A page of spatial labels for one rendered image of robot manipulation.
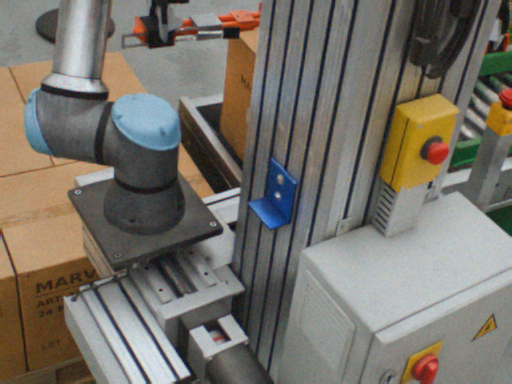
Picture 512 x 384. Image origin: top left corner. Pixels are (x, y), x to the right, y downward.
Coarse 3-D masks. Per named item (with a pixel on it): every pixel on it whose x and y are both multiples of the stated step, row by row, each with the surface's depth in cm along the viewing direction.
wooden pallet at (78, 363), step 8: (72, 360) 221; (80, 360) 223; (48, 368) 218; (56, 368) 219; (64, 368) 232; (72, 368) 232; (80, 368) 233; (88, 368) 233; (16, 376) 213; (24, 376) 214; (32, 376) 216; (40, 376) 218; (48, 376) 220; (56, 376) 229; (64, 376) 230; (72, 376) 230; (80, 376) 230; (88, 376) 231
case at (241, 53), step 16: (240, 32) 226; (256, 32) 227; (240, 48) 225; (240, 64) 227; (240, 80) 229; (224, 96) 243; (240, 96) 232; (224, 112) 245; (240, 112) 234; (224, 128) 248; (240, 128) 237; (240, 144) 239
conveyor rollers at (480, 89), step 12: (504, 72) 318; (480, 84) 306; (492, 84) 311; (480, 96) 305; (492, 96) 300; (468, 108) 289; (480, 108) 293; (204, 120) 256; (468, 120) 287; (480, 120) 284; (468, 132) 276; (480, 132) 282; (240, 168) 239; (456, 168) 257
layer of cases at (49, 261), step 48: (0, 96) 250; (0, 144) 230; (0, 192) 214; (48, 192) 217; (0, 240) 199; (48, 240) 202; (0, 288) 191; (48, 288) 199; (0, 336) 201; (48, 336) 210
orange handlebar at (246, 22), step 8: (216, 16) 202; (224, 16) 203; (232, 16) 204; (240, 16) 203; (248, 16) 204; (256, 16) 207; (136, 24) 192; (184, 24) 197; (224, 24) 199; (232, 24) 200; (240, 24) 201; (248, 24) 202; (256, 24) 204; (136, 32) 189; (176, 32) 193; (184, 32) 194; (192, 32) 195
